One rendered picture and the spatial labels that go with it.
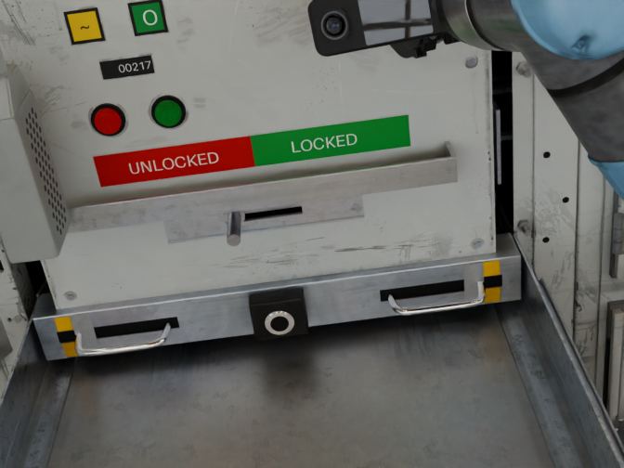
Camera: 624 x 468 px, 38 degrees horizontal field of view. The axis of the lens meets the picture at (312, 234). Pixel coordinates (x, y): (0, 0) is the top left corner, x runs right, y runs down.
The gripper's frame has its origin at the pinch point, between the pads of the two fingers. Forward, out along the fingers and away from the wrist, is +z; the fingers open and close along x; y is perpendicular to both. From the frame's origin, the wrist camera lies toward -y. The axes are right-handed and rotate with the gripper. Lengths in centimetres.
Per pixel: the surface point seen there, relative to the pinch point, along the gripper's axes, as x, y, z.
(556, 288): -37.8, 20.5, 11.2
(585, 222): -29.6, 23.6, 8.2
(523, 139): -18.0, 16.9, 7.4
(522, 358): -38.9, 9.3, -0.9
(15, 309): -27, -41, 26
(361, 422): -39.6, -9.3, -2.1
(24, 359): -29, -40, 15
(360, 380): -38.0, -7.1, 3.8
